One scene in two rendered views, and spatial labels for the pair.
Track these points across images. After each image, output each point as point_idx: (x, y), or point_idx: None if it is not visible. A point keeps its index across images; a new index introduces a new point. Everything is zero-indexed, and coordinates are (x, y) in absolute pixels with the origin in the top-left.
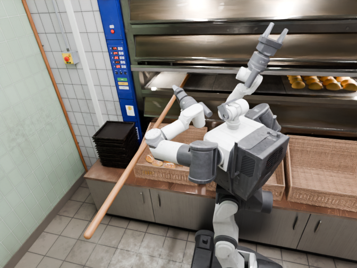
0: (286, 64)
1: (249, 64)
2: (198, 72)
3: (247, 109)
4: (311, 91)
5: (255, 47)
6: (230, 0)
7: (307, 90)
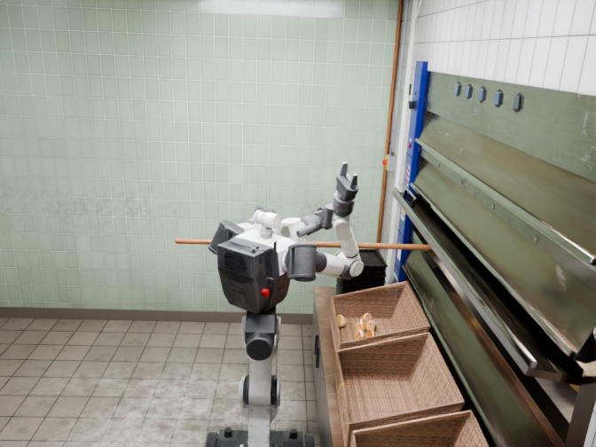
0: None
1: None
2: (412, 222)
3: (270, 223)
4: None
5: (473, 220)
6: (470, 143)
7: None
